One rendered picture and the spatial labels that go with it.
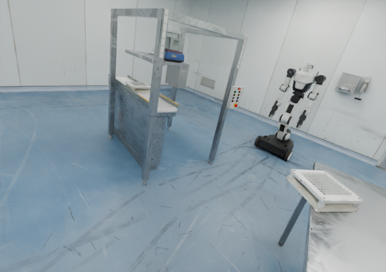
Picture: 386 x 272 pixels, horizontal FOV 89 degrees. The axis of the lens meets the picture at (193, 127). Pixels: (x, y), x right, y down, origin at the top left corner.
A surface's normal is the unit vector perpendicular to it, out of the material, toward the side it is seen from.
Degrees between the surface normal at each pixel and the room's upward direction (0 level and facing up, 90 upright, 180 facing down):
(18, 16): 90
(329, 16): 90
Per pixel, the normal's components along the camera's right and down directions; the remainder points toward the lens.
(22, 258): 0.18, -0.91
